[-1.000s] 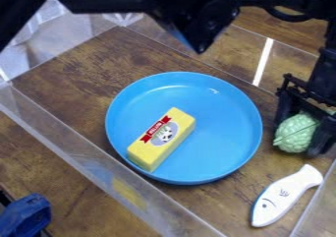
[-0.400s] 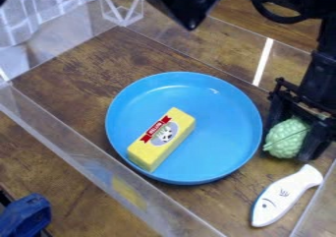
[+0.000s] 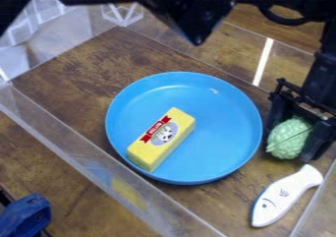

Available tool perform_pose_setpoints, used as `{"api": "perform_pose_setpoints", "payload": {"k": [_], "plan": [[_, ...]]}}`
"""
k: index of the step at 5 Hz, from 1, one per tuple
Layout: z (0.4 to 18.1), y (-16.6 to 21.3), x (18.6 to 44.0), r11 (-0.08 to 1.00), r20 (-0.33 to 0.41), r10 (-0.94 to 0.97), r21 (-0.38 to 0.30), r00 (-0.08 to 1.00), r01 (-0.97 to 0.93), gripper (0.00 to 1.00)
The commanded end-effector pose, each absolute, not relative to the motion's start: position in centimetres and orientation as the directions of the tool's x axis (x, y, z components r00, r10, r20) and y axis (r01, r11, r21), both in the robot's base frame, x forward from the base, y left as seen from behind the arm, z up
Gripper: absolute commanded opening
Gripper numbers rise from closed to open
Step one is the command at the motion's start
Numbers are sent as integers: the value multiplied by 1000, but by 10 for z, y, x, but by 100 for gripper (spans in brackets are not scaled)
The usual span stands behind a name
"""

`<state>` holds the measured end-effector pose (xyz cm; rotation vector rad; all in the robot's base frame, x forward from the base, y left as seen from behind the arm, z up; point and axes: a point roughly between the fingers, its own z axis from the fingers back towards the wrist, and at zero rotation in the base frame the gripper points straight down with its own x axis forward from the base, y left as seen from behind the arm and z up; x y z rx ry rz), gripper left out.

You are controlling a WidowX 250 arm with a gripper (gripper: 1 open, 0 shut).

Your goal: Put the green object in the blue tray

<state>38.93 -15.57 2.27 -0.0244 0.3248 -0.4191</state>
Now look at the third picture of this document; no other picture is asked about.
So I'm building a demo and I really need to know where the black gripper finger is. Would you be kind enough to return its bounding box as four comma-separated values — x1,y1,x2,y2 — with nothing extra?
299,121,336,162
261,94,299,144

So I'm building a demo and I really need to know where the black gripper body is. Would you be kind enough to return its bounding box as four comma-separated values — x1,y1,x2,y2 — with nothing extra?
269,50,336,124

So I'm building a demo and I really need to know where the green bitter gourd toy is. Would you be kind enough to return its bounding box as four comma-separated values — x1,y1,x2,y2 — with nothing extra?
267,116,312,159

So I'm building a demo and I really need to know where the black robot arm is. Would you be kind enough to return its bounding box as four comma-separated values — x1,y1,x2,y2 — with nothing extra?
0,0,336,162

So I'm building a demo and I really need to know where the blue round plate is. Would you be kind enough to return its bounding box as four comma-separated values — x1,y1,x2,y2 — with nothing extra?
105,72,263,185

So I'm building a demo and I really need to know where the white wooden fish toy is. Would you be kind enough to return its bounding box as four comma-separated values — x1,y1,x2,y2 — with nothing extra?
251,164,323,227

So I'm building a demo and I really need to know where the yellow butter block toy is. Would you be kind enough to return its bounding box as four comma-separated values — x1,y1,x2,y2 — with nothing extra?
127,107,196,172

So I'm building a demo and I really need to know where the white grid cloth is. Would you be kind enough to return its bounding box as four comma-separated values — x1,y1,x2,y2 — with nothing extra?
0,0,80,48

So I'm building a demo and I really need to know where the blue clamp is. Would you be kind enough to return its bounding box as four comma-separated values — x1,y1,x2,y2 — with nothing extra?
0,193,51,237

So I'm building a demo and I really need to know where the clear acrylic enclosure wall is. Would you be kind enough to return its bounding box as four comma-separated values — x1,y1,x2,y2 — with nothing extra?
0,4,336,237

